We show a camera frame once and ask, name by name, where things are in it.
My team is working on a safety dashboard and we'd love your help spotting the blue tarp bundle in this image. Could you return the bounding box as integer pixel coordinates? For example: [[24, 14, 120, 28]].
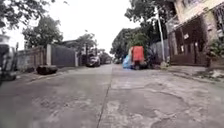
[[121, 54, 133, 70]]

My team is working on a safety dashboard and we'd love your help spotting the dark parked car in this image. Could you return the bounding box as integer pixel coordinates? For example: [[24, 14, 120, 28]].
[[85, 55, 102, 68]]

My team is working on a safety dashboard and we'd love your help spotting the group of green trees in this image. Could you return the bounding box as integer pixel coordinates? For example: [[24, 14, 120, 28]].
[[109, 0, 177, 64]]

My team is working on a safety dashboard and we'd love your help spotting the grey concrete road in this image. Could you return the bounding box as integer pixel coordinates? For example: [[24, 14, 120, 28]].
[[0, 63, 224, 128]]

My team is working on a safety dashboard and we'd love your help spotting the pale utility pole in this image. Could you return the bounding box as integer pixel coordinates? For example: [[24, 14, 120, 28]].
[[155, 6, 167, 64]]

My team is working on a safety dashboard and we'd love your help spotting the round green tree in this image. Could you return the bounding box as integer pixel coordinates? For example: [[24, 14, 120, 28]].
[[21, 15, 64, 50]]

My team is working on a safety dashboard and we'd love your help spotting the building with dark gate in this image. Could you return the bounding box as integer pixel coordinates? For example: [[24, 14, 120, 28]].
[[165, 0, 224, 67]]

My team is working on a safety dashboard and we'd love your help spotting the green potted plant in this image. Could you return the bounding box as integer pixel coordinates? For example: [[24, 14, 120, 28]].
[[205, 37, 224, 69]]

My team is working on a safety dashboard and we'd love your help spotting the overhanging leafy tree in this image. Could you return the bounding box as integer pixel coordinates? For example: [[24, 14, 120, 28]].
[[0, 0, 69, 33]]

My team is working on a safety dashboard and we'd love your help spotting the grey concrete wall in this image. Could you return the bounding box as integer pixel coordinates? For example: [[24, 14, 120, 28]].
[[15, 43, 80, 72]]

